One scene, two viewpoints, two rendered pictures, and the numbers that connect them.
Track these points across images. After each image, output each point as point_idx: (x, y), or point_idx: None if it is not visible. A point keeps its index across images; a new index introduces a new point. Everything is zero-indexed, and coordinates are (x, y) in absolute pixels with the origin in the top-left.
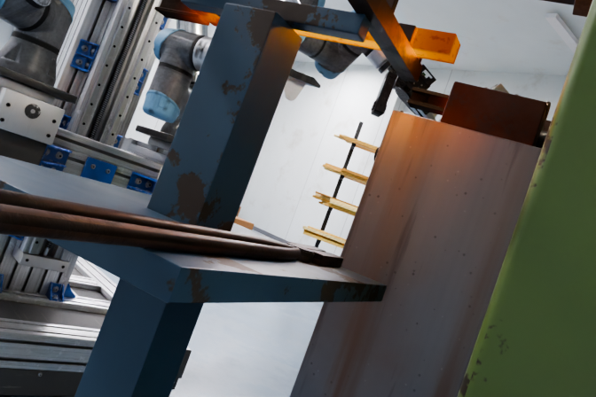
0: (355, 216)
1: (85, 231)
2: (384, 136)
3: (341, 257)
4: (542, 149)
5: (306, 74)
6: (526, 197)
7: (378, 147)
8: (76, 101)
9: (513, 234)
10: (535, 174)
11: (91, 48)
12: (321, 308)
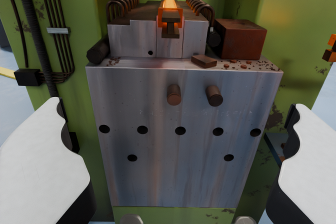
0: (262, 133)
1: None
2: (277, 89)
3: (283, 143)
4: (330, 67)
5: (57, 113)
6: (325, 79)
7: (220, 96)
8: None
9: (321, 87)
10: (328, 73)
11: None
12: (249, 171)
